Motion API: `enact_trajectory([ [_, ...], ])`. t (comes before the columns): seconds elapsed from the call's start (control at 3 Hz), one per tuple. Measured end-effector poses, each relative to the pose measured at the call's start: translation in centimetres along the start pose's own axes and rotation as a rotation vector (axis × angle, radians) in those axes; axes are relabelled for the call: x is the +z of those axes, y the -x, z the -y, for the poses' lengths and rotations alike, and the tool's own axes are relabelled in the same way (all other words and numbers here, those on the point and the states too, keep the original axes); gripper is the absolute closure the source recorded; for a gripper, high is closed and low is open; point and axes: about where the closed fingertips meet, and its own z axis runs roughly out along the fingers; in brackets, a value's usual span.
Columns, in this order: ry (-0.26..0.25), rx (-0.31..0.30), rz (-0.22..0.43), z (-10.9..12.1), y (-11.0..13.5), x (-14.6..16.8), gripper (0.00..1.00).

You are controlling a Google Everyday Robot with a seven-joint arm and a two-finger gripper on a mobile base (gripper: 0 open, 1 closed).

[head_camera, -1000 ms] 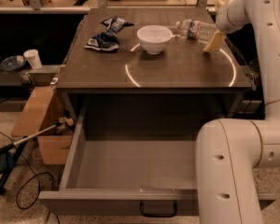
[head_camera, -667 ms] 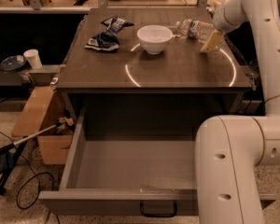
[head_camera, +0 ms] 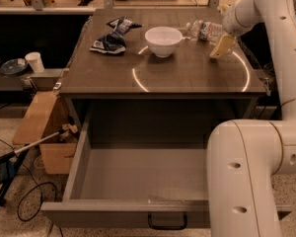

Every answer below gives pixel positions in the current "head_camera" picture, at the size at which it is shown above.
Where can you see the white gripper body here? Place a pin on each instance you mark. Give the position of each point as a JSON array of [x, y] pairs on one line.
[[229, 21]]

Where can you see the cardboard box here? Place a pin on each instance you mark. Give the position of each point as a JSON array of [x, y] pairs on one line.
[[46, 115]]

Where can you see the crumpled blue chip bag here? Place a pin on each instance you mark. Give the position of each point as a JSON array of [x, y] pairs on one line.
[[113, 43]]

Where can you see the white ceramic bowl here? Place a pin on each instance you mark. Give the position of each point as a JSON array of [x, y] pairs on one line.
[[163, 41]]

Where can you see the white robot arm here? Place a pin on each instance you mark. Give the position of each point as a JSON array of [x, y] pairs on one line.
[[243, 154]]

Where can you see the clear plastic water bottle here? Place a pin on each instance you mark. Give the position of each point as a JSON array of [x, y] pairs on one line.
[[204, 30]]

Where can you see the blue plate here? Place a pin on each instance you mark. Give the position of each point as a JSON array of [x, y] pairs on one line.
[[14, 67]]

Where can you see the open grey top drawer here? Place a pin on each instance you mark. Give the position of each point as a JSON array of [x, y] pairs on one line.
[[141, 156]]

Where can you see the black drawer handle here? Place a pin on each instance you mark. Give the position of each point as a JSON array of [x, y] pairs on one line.
[[167, 222]]

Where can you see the low grey side shelf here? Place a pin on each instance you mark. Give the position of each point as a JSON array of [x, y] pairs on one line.
[[44, 81]]

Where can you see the grabber tool with black handle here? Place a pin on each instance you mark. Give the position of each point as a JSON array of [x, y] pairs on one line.
[[11, 162]]

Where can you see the white paper cup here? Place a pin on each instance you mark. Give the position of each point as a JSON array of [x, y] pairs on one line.
[[35, 62]]

